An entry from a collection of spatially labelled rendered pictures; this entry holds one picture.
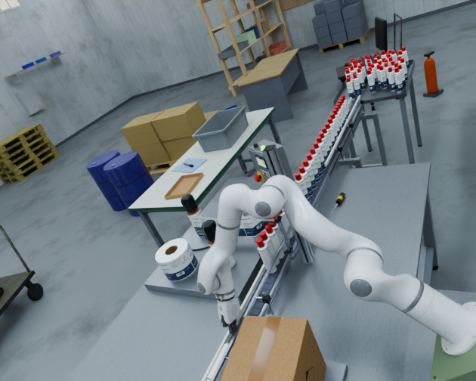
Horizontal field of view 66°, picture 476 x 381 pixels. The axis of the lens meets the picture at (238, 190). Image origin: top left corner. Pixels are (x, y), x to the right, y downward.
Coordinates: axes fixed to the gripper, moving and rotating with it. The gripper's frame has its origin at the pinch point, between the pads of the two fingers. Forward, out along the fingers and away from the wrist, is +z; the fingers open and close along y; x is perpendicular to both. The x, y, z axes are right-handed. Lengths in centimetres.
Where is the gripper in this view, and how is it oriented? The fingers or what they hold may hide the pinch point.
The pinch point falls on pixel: (233, 329)
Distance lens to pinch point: 166.7
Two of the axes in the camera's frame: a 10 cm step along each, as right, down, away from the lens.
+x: -8.3, 0.5, 5.5
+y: 5.2, -2.6, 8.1
